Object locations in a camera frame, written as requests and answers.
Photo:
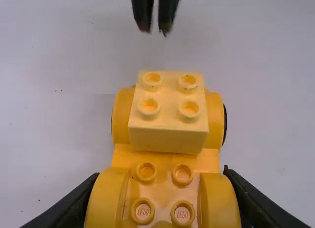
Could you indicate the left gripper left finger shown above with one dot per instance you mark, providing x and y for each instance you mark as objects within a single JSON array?
[{"x": 61, "y": 208}]

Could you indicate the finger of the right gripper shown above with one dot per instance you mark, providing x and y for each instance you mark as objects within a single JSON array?
[
  {"x": 142, "y": 9},
  {"x": 168, "y": 9}
]

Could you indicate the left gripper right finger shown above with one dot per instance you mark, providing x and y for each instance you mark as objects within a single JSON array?
[{"x": 258, "y": 208}]

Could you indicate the yellow toy car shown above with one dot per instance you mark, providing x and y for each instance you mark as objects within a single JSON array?
[{"x": 162, "y": 178}]

